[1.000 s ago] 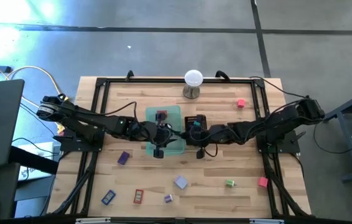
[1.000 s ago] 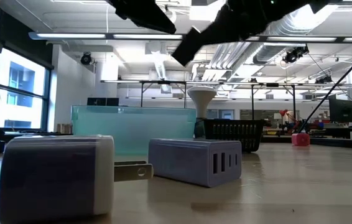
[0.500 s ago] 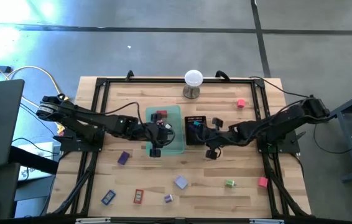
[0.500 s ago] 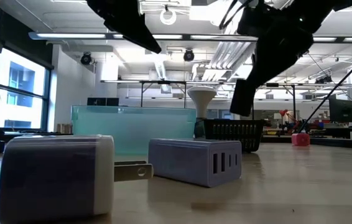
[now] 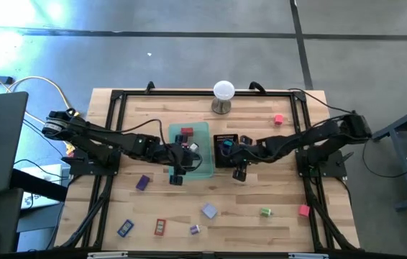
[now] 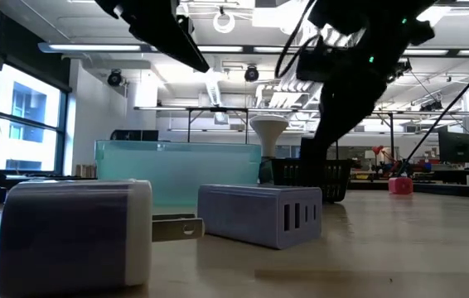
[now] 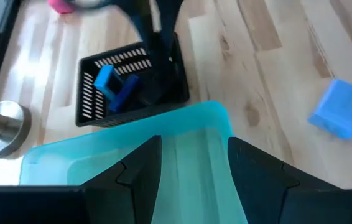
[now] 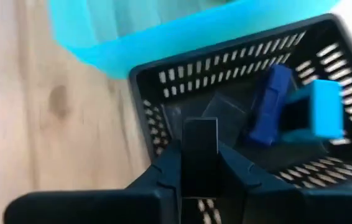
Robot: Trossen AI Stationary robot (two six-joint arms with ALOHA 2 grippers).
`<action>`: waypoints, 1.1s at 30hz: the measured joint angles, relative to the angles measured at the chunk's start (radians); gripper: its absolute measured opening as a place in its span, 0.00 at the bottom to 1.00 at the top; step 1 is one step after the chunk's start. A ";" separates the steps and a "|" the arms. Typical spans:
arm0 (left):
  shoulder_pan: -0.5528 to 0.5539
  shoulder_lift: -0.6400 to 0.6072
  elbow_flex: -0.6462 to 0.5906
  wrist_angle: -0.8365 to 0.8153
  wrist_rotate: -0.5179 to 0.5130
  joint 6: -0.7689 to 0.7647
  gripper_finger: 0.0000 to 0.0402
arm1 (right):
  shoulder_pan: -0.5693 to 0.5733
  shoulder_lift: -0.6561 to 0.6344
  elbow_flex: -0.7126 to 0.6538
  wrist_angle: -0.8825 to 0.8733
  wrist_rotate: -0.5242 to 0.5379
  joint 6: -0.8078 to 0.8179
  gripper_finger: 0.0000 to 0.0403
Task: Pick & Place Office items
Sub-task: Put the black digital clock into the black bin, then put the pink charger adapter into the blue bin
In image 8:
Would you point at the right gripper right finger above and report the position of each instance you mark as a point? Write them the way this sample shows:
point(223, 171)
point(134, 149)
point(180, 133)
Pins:
point(303, 208)

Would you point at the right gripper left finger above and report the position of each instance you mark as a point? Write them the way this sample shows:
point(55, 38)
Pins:
point(101, 208)

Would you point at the cyan plastic device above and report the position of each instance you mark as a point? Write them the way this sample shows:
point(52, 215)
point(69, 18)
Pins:
point(325, 109)

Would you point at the dark blue rectangular device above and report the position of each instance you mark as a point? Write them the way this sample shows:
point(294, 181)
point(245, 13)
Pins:
point(269, 105)

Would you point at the black flat slab device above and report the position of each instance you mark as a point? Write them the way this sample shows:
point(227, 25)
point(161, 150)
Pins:
point(229, 115)

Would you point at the black slotted plastic basket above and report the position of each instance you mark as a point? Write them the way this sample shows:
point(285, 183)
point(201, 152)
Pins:
point(319, 31)

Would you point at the teal translucent plastic bin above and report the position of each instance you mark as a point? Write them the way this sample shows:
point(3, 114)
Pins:
point(163, 40)

